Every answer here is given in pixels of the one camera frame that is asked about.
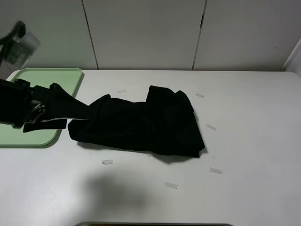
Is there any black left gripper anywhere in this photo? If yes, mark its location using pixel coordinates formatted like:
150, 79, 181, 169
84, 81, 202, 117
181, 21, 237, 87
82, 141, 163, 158
14, 79, 91, 133

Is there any black short sleeve shirt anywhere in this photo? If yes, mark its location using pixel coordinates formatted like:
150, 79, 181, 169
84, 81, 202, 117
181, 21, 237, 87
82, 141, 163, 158
68, 86, 205, 158

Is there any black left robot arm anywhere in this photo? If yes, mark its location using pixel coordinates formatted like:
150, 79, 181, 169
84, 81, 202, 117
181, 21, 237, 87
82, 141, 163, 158
0, 79, 91, 133

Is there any light green plastic tray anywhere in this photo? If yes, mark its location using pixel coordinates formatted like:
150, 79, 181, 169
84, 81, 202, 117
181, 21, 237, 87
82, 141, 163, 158
0, 68, 83, 148

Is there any clear tape marker lower left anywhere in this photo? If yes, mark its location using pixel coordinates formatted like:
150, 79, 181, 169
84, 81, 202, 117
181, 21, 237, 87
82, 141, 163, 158
102, 160, 113, 165

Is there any clear tape marker bottom middle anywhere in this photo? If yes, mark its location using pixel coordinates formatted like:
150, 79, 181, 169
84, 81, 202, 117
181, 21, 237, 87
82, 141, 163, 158
165, 182, 178, 189

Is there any clear tape marker right middle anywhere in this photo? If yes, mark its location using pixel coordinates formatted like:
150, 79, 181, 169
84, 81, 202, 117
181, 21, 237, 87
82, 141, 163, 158
206, 124, 216, 131

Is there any clear tape marker lower right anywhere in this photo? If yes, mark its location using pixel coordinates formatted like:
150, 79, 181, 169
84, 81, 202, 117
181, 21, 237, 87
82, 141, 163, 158
209, 167, 222, 175

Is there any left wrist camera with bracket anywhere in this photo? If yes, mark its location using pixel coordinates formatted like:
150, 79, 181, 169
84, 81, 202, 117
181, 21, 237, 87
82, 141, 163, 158
0, 21, 40, 68

